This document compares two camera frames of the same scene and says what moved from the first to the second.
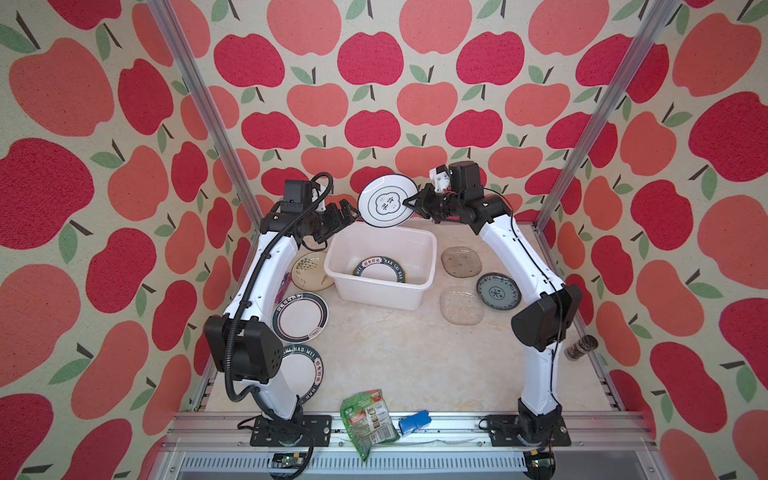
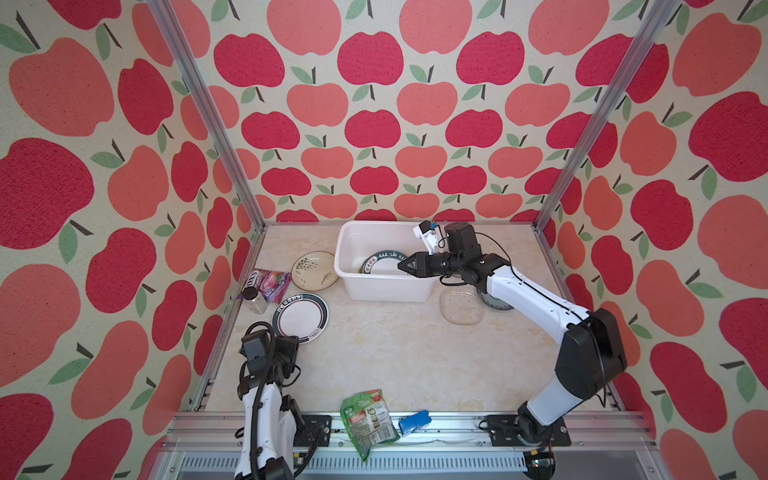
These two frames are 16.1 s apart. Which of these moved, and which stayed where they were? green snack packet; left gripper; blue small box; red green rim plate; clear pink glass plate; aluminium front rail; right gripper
Moved: right gripper; left gripper
Stayed: red green rim plate; blue small box; clear pink glass plate; green snack packet; aluminium front rail
